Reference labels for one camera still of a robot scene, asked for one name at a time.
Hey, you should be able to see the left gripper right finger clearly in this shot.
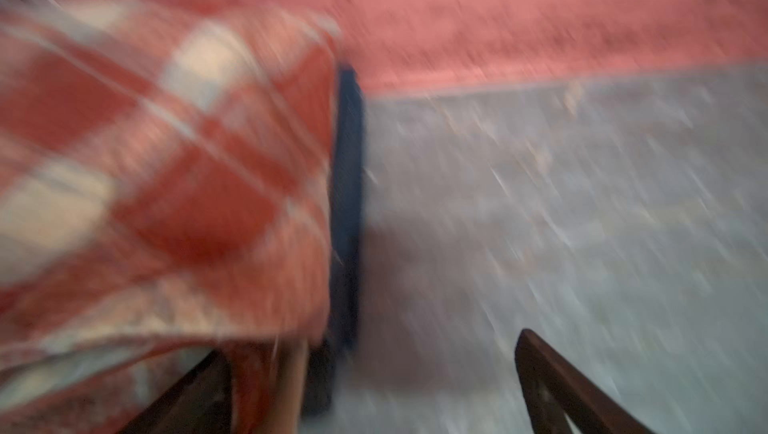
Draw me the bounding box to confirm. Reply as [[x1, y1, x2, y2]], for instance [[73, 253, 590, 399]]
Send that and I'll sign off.
[[514, 329, 652, 434]]

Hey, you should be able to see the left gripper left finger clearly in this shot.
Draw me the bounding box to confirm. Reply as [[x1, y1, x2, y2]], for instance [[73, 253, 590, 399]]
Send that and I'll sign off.
[[120, 351, 232, 434]]

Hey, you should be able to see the red cloth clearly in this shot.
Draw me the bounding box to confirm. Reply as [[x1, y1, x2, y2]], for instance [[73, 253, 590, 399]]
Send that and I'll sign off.
[[1, 0, 341, 433]]

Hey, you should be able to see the denim skirt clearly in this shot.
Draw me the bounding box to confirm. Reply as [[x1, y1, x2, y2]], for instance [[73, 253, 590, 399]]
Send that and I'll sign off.
[[301, 65, 365, 418]]

